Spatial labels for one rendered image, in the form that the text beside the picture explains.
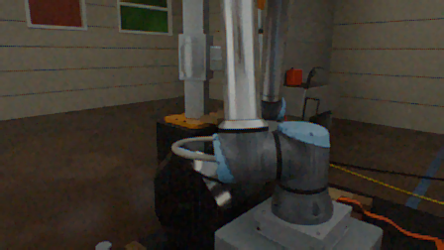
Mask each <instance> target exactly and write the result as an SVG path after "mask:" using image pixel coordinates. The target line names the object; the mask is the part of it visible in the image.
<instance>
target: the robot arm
mask: <svg viewBox="0 0 444 250"><path fill-rule="evenodd" d="M219 3H220V35H221V50H222V66H223V97H224V116H223V122H222V123H221V124H220V125H219V126H218V134H213V144H211V145H210V146H208V147H207V149H208V152H209V154H213V153H215V163H216V169H217V173H218V179H219V181H220V182H222V183H235V184H236V183H259V182H273V181H277V187H276V190H275V192H274V195H273V197H272V212H273V213H274V214H275V215H276V217H278V218H279V219H282V220H283V221H285V222H289V223H292V224H300V225H315V224H322V223H324V222H327V221H328V220H329V219H331V218H332V216H333V214H334V204H333V202H332V198H331V197H330V195H329V190H328V188H327V186H328V170H329V147H330V144H329V132H328V131H327V129H325V128H324V127H322V126H320V125H315V124H312V123H308V122H293V121H291V122H280V123H279V124H278V126H277V131H271V132H269V124H268V123H267V122H266V121H265V120H280V119H281V118H282V117H283V115H284V112H285V101H284V99H283V98H282V95H281V94H282V87H283V74H284V68H285V56H286V50H287V43H288V30H289V24H290V11H291V5H292V0H266V3H265V14H264V37H263V49H262V73H261V76H260V57H259V19H258V0H219Z"/></svg>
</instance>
